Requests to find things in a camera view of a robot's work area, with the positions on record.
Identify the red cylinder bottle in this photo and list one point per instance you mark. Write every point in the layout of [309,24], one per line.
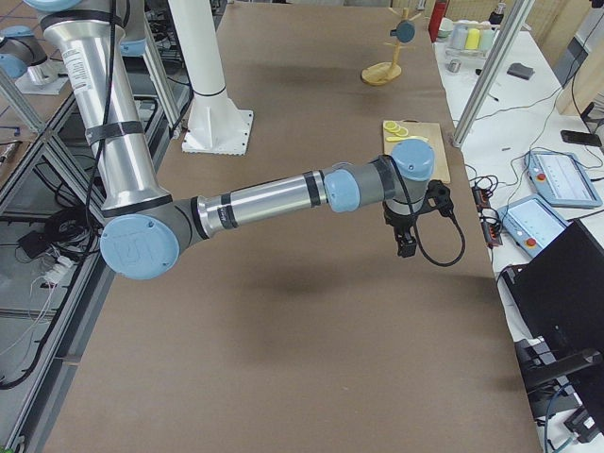
[436,17]

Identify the far blue teach pendant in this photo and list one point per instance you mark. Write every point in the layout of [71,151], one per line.
[560,181]

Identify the light blue cup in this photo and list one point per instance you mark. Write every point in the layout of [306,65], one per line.
[486,39]

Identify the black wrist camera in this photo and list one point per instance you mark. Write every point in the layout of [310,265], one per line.
[438,198]

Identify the near blue teach pendant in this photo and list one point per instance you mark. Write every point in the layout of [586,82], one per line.
[532,223]

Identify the black smartphone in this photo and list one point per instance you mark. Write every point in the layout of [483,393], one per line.
[582,138]

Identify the blue teach pendant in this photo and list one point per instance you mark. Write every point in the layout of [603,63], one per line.
[560,181]
[532,223]

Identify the grey cup lying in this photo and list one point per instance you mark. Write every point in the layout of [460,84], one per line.
[458,37]

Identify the aluminium frame post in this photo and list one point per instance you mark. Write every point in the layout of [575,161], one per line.
[502,46]

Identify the black monitor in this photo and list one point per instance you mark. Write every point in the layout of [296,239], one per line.
[560,297]

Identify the yellow cup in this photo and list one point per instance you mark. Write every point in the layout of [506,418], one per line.
[472,39]

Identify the small black square pad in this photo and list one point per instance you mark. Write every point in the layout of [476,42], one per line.
[521,71]

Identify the white camera pillar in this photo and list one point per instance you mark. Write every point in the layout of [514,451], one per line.
[215,124]

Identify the dark teal cup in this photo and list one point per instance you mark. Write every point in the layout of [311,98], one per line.
[404,31]

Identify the wooden cutting board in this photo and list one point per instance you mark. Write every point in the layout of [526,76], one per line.
[418,159]

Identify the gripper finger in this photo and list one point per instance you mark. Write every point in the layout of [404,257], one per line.
[408,246]
[399,242]

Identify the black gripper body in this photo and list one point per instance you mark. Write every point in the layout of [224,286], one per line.
[397,220]

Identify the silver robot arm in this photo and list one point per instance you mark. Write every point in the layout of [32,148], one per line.
[21,53]
[146,229]

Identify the lemon slice middle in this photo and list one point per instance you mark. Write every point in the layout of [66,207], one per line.
[402,132]

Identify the yellow toy knife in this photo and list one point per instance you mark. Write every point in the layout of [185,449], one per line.
[396,139]

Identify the wooden cup rack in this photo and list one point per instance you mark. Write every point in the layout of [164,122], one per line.
[384,72]

